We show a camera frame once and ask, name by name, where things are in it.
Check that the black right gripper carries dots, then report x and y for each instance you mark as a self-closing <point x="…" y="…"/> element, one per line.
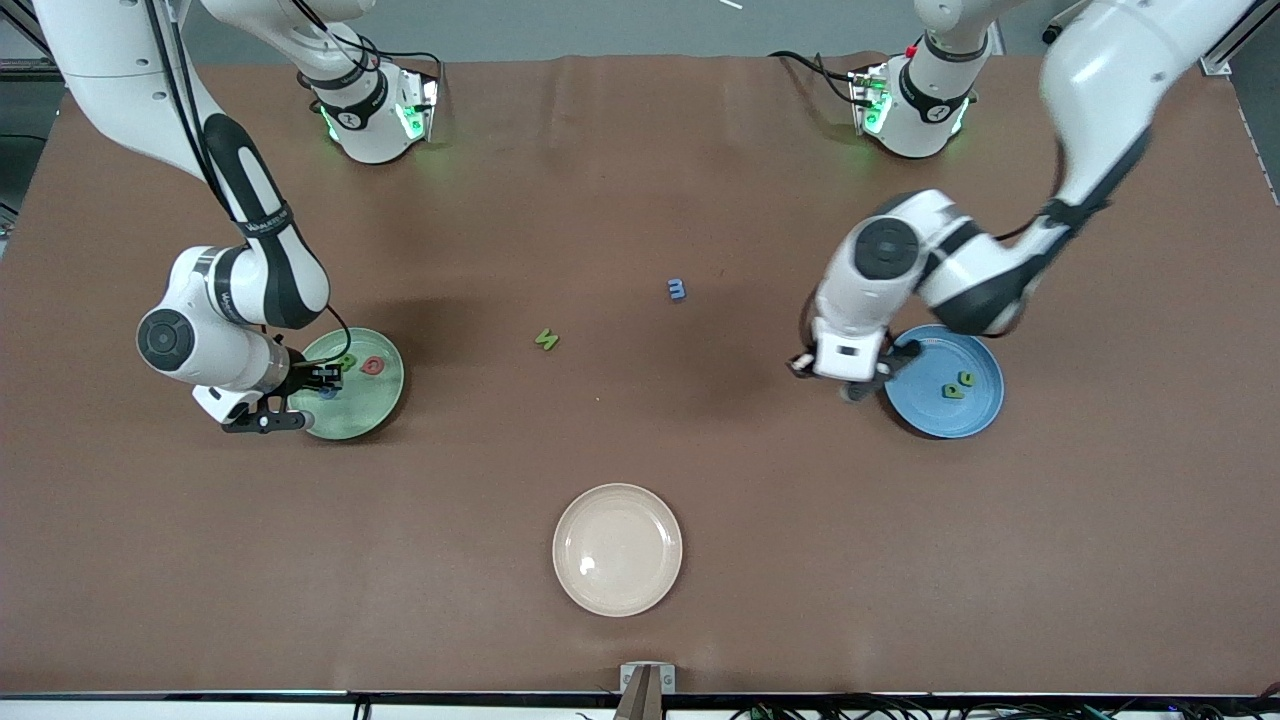
<point x="301" y="379"/>

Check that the pink letter Q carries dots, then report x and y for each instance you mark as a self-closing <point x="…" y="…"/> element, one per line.
<point x="372" y="366"/>

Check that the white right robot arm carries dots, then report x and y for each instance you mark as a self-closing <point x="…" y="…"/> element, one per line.
<point x="110" y="60"/>

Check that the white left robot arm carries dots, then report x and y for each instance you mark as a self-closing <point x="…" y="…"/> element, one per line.
<point x="1110" y="70"/>

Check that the light green plate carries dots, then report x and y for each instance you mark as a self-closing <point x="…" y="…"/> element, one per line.
<point x="370" y="410"/>

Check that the blue plate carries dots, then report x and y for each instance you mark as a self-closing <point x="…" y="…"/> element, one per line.
<point x="940" y="415"/>

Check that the brown table mat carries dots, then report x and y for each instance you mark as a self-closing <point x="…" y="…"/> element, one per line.
<point x="600" y="450"/>

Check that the beige plate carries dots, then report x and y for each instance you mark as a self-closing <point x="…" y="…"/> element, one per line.
<point x="617" y="550"/>

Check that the metal table edge bracket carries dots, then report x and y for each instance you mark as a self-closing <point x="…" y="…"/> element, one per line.
<point x="667" y="680"/>

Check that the brown camera post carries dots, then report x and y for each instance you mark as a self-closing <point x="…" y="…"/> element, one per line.
<point x="640" y="700"/>

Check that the aluminium frame post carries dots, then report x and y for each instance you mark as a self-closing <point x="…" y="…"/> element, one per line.
<point x="1218" y="62"/>

